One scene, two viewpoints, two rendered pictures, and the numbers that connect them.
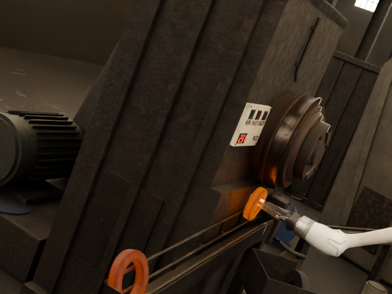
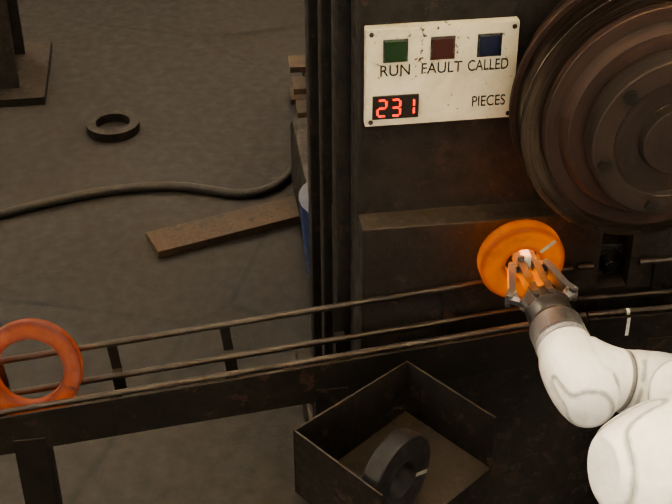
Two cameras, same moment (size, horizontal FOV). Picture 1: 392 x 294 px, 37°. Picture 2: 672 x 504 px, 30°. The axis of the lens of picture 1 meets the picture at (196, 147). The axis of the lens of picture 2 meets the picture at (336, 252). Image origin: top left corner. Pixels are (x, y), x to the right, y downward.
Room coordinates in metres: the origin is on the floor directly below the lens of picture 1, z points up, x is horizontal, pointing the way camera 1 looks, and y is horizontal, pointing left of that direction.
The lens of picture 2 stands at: (1.26, -1.76, 2.08)
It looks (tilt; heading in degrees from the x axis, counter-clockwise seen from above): 34 degrees down; 59
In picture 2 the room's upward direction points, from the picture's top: straight up
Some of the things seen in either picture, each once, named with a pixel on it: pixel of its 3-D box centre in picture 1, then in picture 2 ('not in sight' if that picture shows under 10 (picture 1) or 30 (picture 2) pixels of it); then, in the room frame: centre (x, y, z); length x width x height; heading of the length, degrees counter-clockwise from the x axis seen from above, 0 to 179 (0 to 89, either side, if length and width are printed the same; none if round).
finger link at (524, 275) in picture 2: (273, 210); (528, 283); (2.44, -0.41, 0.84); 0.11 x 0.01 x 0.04; 69
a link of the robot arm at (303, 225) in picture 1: (303, 227); (558, 335); (2.39, -0.55, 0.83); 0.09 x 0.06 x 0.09; 158
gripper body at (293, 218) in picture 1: (288, 218); (546, 307); (2.42, -0.48, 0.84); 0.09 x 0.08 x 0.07; 68
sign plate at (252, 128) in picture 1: (251, 125); (440, 72); (2.40, -0.18, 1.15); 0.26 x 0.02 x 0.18; 157
